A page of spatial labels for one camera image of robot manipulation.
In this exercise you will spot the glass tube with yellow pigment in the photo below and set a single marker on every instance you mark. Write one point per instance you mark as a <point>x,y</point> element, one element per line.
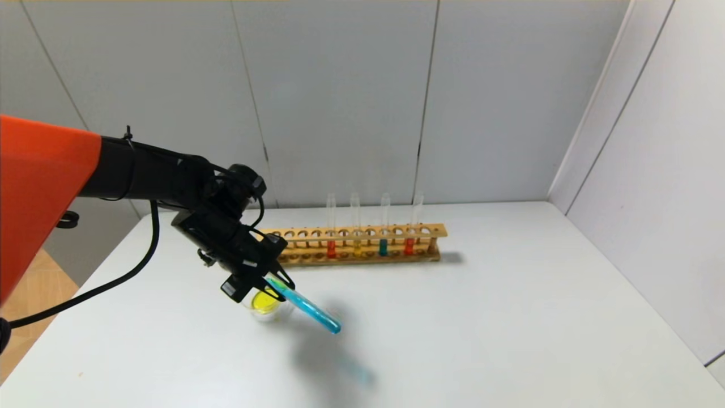
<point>357,248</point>

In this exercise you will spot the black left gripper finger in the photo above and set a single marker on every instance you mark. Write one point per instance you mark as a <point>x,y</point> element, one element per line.
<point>273,292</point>
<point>283,277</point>

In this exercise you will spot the orange and black left arm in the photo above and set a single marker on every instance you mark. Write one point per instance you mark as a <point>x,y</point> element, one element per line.
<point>45,181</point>

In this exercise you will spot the wooden test tube rack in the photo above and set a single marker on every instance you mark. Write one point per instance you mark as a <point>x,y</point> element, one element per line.
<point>368,232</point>

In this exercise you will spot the glass tube with blue pigment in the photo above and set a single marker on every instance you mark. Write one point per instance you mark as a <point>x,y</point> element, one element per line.
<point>383,247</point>
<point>308,309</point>

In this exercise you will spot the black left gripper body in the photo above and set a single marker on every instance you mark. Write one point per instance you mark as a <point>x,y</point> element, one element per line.
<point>261,262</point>

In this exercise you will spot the clear glass dish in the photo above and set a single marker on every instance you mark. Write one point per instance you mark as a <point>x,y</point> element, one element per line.
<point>266,309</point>

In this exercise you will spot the glass tube with red pigment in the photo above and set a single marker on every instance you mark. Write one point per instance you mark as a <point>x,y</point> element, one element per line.
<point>331,250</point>
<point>409,246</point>

